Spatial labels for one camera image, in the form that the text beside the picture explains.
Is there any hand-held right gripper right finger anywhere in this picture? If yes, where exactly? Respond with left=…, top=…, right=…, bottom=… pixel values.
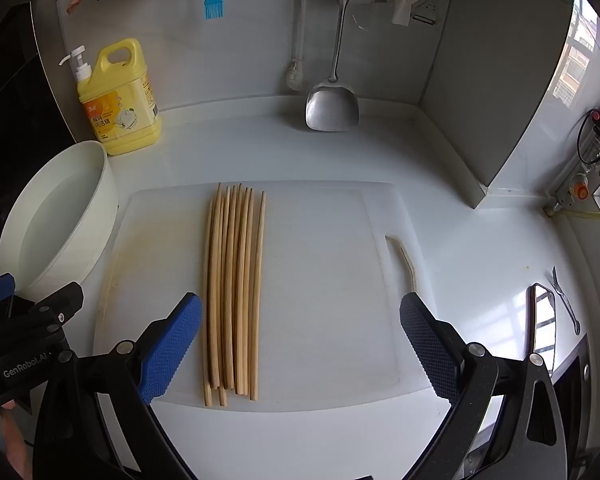
left=399, top=293, right=569, bottom=480

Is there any steel peeler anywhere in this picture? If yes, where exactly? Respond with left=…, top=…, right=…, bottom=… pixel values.
left=411, top=0, right=440, bottom=26

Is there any window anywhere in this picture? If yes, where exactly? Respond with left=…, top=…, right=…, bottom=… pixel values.
left=552, top=0, right=600, bottom=111

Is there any glossy dark-framed phone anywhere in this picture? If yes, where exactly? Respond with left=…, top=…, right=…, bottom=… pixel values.
left=528, top=283, right=558, bottom=361

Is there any steel fork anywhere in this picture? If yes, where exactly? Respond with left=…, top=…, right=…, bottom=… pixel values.
left=550, top=266, right=581, bottom=336

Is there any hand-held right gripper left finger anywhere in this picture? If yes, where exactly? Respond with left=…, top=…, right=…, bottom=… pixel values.
left=32, top=292, right=206, bottom=480

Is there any white round basin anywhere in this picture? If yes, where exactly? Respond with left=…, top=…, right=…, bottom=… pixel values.
left=0, top=140, right=120, bottom=298

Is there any yellow dish soap bottle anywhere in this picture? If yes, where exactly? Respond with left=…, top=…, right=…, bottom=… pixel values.
left=57, top=37, right=163, bottom=157

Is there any steel spatula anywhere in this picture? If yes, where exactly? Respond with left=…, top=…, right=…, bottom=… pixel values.
left=305, top=0, right=360, bottom=132

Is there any gas valve with orange knob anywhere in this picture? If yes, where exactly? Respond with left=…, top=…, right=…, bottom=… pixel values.
left=545, top=172, right=593, bottom=218

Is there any person's left hand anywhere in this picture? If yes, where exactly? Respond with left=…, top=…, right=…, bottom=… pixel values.
left=0, top=400, right=34, bottom=480

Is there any white bottle brush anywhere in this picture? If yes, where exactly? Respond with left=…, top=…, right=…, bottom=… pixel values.
left=282, top=0, right=311, bottom=92

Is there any bundle of wooden chopsticks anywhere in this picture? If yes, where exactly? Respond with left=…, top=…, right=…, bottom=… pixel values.
left=201, top=182, right=267, bottom=407

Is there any white plastic cutting board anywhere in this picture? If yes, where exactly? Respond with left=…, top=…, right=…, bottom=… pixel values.
left=92, top=181, right=443, bottom=413

